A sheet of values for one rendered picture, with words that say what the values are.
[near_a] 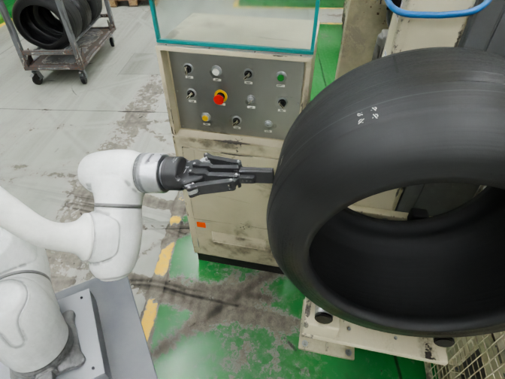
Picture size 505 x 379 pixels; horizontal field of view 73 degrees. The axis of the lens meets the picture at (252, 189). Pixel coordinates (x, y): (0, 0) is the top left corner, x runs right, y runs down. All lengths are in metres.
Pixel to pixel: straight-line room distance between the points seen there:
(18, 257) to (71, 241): 0.33
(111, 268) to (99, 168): 0.22
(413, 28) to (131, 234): 0.74
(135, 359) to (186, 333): 0.75
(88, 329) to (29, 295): 0.27
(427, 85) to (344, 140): 0.14
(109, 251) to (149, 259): 1.41
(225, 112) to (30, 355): 0.99
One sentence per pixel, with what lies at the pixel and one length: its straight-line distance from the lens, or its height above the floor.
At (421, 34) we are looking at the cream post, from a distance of 0.86.
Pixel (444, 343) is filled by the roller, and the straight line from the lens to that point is 0.98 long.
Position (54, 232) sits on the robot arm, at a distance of 0.78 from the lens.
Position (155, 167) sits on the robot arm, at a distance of 0.75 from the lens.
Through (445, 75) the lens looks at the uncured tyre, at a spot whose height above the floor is 1.49.
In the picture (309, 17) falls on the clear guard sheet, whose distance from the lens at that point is 1.19.
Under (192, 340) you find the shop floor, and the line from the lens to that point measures 1.88.
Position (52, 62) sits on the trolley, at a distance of 4.51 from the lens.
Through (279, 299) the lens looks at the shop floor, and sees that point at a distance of 1.96.
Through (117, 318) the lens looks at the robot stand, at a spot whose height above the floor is 0.65.
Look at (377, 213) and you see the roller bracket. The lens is 1.11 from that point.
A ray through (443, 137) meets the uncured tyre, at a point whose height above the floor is 1.45.
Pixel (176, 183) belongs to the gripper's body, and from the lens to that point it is 0.73.
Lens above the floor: 1.71
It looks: 43 degrees down
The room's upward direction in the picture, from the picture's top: straight up
